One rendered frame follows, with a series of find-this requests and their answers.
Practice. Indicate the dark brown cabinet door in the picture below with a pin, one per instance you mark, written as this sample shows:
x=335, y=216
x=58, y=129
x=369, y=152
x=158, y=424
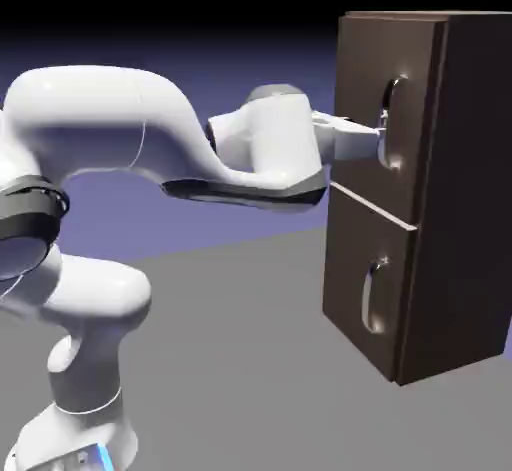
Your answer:
x=352, y=271
x=372, y=79

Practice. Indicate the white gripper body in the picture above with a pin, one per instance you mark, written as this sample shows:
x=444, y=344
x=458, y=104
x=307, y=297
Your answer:
x=354, y=143

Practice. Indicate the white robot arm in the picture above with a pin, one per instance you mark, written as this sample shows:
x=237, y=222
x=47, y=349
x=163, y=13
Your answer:
x=100, y=111

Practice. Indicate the dark brown wooden cabinet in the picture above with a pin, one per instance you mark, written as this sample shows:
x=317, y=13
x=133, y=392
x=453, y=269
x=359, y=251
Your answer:
x=464, y=199

